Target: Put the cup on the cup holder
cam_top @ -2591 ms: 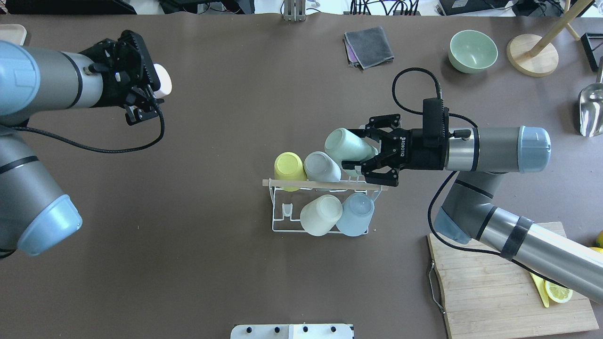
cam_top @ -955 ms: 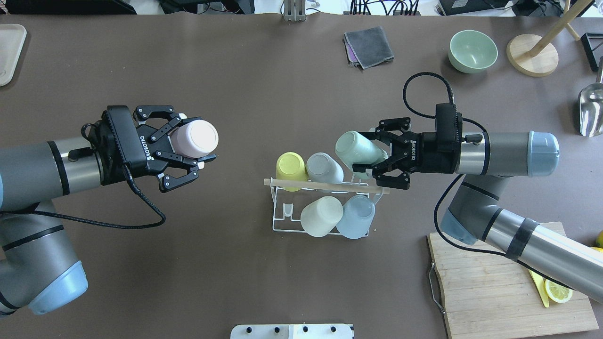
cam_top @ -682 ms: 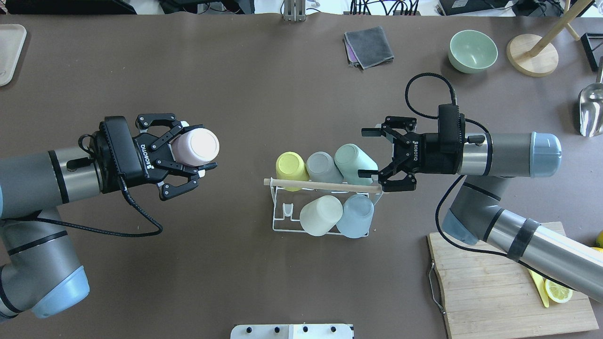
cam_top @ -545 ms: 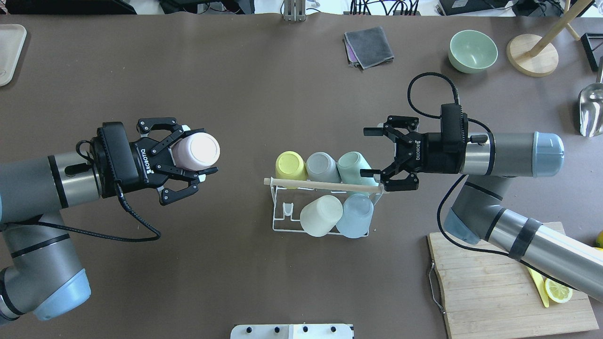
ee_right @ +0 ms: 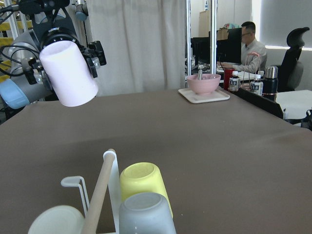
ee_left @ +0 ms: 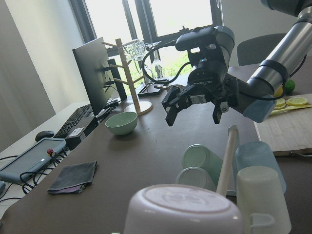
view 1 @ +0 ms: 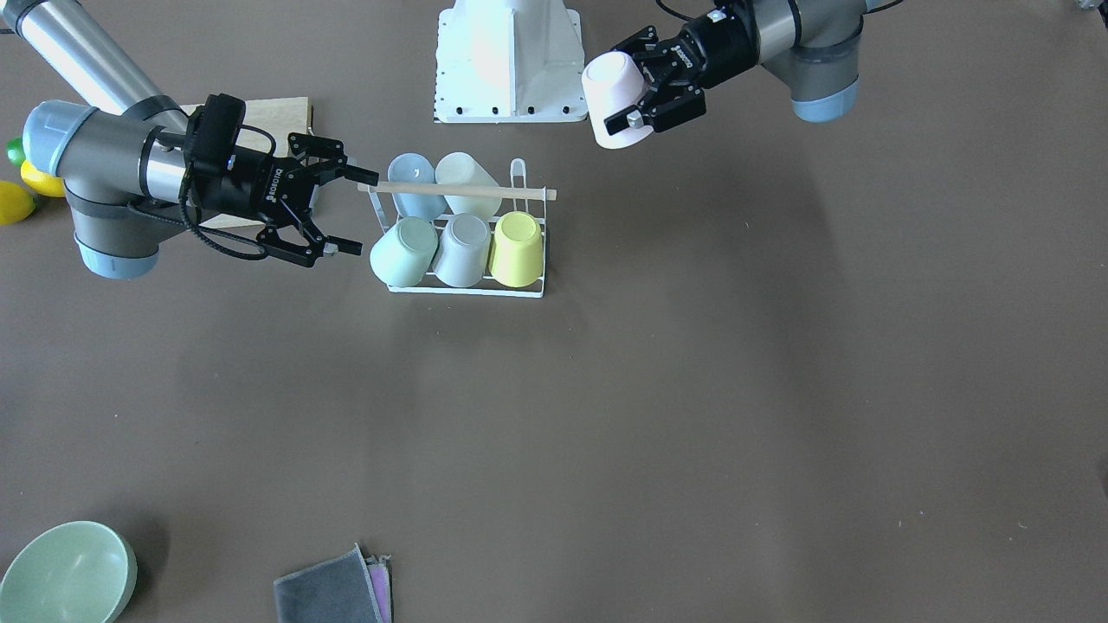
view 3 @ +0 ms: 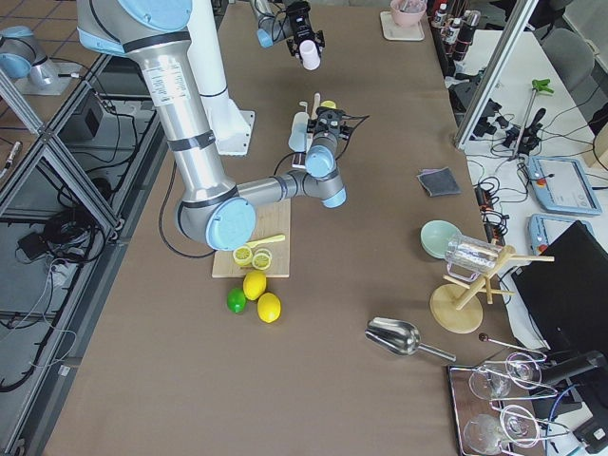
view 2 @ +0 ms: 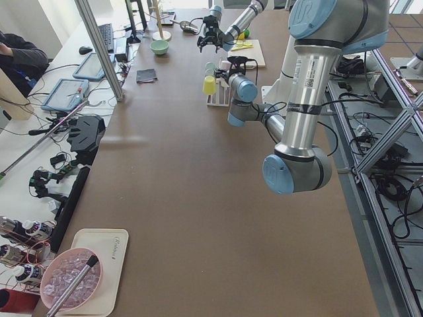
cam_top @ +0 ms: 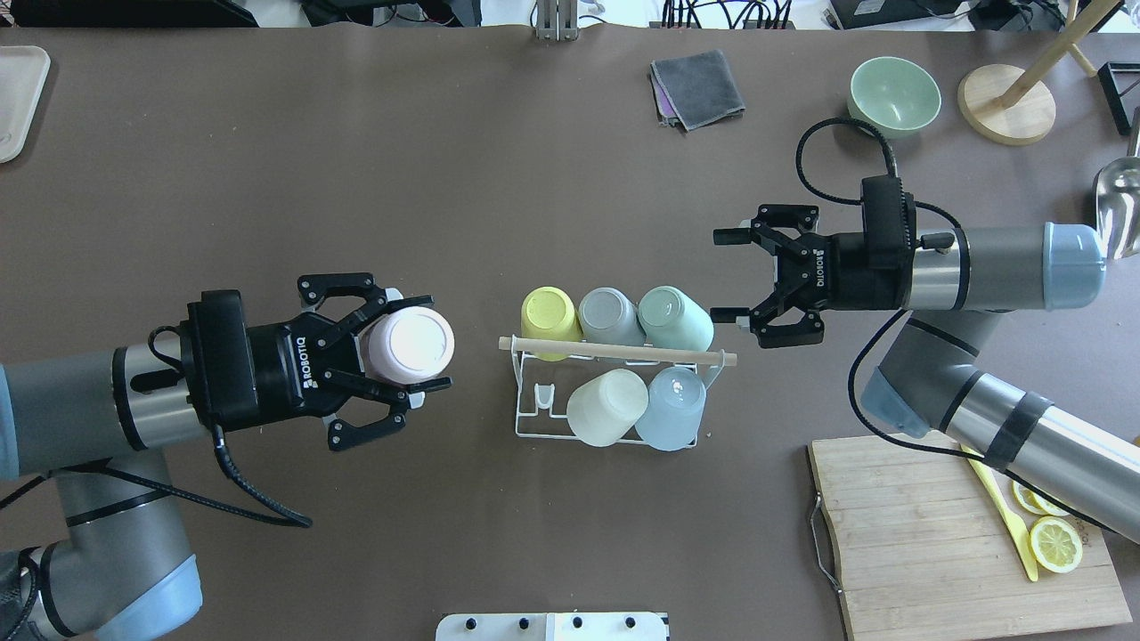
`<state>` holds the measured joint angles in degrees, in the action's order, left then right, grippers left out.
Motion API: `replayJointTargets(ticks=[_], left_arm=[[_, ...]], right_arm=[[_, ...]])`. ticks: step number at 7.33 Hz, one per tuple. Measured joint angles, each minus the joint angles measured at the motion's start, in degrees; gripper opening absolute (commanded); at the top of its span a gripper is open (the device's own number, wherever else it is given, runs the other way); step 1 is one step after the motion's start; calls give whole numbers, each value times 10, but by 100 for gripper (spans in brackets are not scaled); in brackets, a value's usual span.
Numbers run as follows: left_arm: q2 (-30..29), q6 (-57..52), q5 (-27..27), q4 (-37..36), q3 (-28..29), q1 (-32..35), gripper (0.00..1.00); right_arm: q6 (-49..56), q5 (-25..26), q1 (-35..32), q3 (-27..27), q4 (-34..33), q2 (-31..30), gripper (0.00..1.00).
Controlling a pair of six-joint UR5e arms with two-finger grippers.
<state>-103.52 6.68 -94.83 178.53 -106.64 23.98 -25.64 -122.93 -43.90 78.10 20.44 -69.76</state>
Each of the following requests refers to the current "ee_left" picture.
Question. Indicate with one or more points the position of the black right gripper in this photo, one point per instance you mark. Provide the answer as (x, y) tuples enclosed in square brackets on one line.
[(209, 77)]

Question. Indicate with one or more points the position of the green plastic cup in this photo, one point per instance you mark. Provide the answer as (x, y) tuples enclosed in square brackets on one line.
[(200, 156)]

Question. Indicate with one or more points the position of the pink plastic cup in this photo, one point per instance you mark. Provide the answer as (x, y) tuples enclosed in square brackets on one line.
[(181, 209)]

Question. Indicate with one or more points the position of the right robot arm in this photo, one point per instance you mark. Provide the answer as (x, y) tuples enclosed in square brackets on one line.
[(255, 96)]

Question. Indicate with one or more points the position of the grey plastic cup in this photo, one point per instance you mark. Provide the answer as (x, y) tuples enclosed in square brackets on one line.
[(195, 176)]

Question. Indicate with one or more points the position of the light blue plastic cup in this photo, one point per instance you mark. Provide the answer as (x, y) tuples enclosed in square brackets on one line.
[(256, 153)]

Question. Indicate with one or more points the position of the cream white plastic cup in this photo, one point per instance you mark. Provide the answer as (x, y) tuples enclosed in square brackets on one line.
[(260, 198)]

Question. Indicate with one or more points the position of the wine glass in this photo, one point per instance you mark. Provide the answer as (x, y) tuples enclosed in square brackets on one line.
[(157, 67)]

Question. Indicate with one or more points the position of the green ceramic bowl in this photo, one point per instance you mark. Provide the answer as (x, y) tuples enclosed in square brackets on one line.
[(122, 123)]

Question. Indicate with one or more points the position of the glass pitcher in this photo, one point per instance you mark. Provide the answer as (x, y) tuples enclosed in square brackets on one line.
[(136, 49)]

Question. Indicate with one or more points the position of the lemon slice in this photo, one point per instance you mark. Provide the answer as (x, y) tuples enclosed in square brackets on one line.
[(296, 101), (280, 103)]

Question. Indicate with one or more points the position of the green lime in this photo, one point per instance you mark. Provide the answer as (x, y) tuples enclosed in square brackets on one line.
[(289, 87)]

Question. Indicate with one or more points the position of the wooden cutting board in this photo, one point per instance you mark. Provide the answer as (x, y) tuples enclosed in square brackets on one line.
[(287, 132)]

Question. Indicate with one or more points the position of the black computer monitor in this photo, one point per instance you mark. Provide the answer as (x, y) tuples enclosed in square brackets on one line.
[(98, 77)]

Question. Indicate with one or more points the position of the black keyboard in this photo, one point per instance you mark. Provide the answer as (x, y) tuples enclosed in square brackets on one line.
[(73, 120)]

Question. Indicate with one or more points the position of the grey folded cloth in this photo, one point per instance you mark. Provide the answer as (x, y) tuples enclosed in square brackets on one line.
[(74, 175)]

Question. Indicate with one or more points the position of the purple folded cloth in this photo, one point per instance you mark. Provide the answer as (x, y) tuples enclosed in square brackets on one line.
[(71, 190)]

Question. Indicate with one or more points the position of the black computer mouse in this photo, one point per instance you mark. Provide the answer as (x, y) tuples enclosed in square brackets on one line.
[(44, 134)]

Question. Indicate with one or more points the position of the white wire cup rack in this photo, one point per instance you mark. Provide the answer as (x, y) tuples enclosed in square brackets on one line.
[(229, 161)]

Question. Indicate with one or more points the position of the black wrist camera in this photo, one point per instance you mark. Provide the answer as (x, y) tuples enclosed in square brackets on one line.
[(197, 38)]

